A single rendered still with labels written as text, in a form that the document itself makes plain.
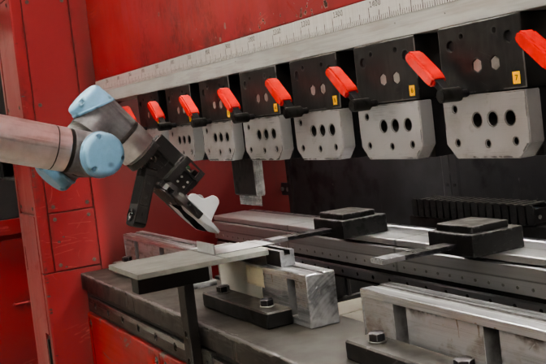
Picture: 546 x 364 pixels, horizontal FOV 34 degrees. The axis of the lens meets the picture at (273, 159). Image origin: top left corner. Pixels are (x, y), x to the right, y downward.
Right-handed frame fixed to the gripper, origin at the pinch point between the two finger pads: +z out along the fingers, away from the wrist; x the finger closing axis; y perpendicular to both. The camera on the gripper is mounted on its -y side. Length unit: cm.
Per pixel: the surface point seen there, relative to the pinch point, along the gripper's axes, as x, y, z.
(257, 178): -5.2, 13.3, -0.5
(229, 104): -12.7, 17.2, -16.6
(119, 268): 1.6, -16.3, -7.8
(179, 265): -7.5, -9.8, -2.4
